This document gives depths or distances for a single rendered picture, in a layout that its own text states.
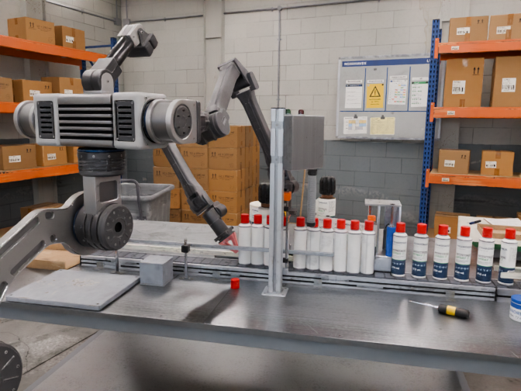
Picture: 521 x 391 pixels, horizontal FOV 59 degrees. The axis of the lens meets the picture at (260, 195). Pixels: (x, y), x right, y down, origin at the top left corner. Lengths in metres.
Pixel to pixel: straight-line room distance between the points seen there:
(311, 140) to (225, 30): 5.43
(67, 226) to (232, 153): 3.87
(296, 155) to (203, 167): 3.80
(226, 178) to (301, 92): 1.83
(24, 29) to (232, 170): 2.66
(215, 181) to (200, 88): 2.17
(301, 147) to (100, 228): 0.72
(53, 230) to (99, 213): 0.13
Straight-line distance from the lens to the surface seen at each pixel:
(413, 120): 5.97
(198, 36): 7.19
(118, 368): 2.55
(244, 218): 1.82
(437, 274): 1.83
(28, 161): 5.63
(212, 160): 5.29
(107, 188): 1.46
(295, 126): 1.58
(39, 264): 2.15
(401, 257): 1.79
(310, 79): 6.39
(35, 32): 5.78
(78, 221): 1.45
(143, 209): 4.10
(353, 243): 1.77
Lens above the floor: 1.46
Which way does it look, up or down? 9 degrees down
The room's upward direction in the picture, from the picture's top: 1 degrees clockwise
